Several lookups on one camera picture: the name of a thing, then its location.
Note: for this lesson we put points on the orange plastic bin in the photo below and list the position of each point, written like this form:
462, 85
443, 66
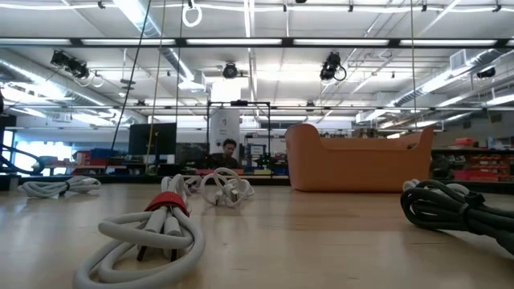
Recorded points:
353, 164

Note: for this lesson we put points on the white banner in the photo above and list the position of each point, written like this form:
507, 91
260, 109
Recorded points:
225, 124

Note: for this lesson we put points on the black overhead light bar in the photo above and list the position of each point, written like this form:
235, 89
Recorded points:
180, 41

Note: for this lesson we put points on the silver ceiling duct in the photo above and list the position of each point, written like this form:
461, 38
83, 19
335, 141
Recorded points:
144, 24

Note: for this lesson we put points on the black ceiling speaker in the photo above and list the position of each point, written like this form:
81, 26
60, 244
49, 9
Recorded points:
486, 72

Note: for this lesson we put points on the red parts shelf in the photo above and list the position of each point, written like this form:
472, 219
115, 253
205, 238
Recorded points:
482, 166

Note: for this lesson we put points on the person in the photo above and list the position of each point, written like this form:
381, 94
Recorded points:
225, 160

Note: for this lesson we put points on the black ceiling camera cluster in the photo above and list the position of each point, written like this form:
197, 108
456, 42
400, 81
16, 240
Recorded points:
331, 66
76, 68

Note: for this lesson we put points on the black monitor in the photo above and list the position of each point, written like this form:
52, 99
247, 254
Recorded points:
152, 138

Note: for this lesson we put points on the round black ceiling camera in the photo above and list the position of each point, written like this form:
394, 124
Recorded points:
230, 71

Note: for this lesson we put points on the red and blue bins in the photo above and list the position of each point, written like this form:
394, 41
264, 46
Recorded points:
100, 154

